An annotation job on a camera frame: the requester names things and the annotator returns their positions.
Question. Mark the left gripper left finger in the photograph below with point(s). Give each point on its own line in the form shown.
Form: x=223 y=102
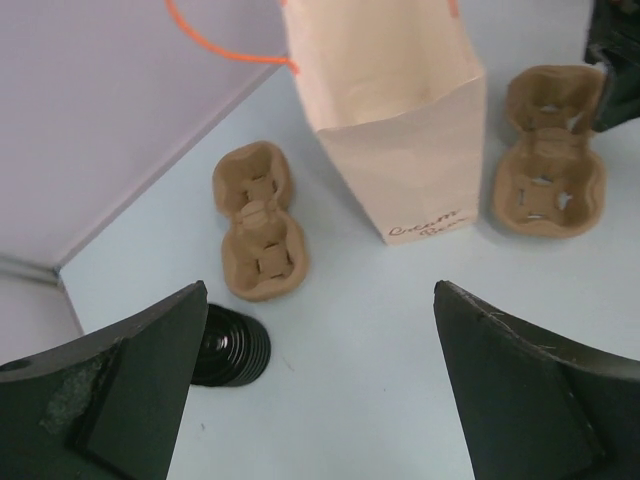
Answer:
x=109 y=404

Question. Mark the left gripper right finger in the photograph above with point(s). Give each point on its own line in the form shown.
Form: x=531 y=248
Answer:
x=534 y=404

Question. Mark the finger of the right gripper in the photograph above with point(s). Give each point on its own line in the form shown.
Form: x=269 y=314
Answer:
x=613 y=41

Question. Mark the brown pulp cup carrier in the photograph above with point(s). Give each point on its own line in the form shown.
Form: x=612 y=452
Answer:
x=550 y=183

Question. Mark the beige paper takeout bag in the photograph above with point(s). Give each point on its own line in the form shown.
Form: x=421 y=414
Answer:
x=396 y=95

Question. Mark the black lid stack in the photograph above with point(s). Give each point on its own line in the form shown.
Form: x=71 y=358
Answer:
x=235 y=349

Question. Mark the stacked brown pulp carriers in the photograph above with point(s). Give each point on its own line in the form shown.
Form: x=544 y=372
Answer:
x=264 y=253

